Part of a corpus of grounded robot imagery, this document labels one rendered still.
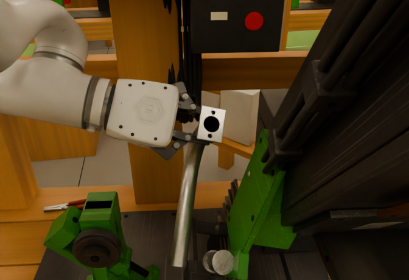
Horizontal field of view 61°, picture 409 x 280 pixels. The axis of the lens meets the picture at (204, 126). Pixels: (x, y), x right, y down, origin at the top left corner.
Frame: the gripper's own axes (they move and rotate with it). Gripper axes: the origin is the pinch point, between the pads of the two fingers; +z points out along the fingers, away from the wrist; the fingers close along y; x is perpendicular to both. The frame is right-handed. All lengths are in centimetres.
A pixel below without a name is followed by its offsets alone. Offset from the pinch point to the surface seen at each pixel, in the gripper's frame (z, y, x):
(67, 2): -191, 349, 587
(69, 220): -18.2, -17.9, 8.2
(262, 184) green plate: 9.3, -8.3, -4.5
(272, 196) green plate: 10.0, -10.0, -6.9
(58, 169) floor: -62, 6, 222
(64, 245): -18.2, -21.9, 9.1
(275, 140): 5.7, -4.4, -16.2
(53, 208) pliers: -29, -18, 51
